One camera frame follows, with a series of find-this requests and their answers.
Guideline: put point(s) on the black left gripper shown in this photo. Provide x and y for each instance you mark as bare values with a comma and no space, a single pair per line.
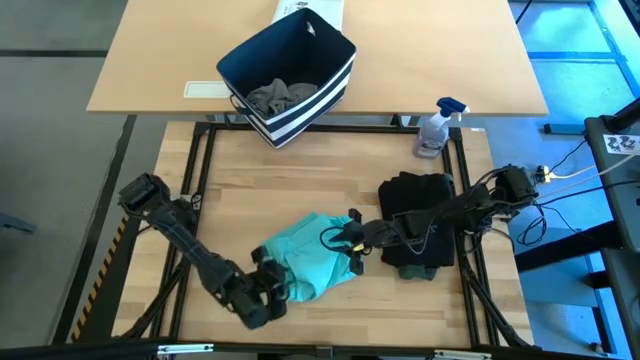
257,300

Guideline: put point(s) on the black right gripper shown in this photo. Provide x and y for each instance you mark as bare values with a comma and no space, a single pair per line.
372,234

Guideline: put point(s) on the teal garment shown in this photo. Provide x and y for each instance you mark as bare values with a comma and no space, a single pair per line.
310,260

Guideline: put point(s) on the dark green button shirt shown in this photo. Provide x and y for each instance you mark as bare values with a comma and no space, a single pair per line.
417,272

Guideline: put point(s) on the black garment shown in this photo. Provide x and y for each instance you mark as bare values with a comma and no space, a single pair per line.
420,200

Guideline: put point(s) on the navy white-striped fabric bin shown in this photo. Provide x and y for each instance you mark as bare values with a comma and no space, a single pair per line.
290,50

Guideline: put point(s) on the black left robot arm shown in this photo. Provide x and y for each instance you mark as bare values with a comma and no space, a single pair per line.
185,240

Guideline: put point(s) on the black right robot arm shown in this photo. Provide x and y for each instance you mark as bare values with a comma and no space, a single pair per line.
475,205

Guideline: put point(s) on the clear spray bottle blue trigger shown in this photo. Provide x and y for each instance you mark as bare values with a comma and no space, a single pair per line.
432,135

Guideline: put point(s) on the grey garment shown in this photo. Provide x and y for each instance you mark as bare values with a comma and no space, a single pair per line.
277,97

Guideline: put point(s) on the yellow black hazard tape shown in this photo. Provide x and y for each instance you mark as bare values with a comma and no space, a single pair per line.
97,285

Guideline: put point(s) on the white rectangular plate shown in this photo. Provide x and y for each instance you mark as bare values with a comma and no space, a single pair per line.
202,89

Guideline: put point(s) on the yellow black power plug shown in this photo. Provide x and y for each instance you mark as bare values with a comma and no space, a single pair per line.
544,174

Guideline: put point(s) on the black floor beam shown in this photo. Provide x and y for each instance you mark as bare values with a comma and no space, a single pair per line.
122,140

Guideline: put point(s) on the light wooden desk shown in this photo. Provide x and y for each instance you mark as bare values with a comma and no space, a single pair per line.
450,60

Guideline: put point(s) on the black cart crossbar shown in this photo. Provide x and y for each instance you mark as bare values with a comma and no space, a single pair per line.
565,247

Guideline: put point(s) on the white printed cardboard box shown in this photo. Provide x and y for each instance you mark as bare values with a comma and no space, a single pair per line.
325,10

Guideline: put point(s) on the black equipment cart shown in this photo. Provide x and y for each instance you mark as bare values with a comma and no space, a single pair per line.
625,225

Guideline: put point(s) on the white printed sticker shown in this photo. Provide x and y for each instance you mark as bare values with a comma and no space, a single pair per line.
620,144

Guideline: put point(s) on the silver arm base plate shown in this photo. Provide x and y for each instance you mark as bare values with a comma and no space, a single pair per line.
196,201

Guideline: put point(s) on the silver metal bracket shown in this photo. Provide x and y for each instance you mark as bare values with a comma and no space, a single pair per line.
462,355
185,349

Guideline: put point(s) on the black edge rail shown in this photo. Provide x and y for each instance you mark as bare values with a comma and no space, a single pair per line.
75,351

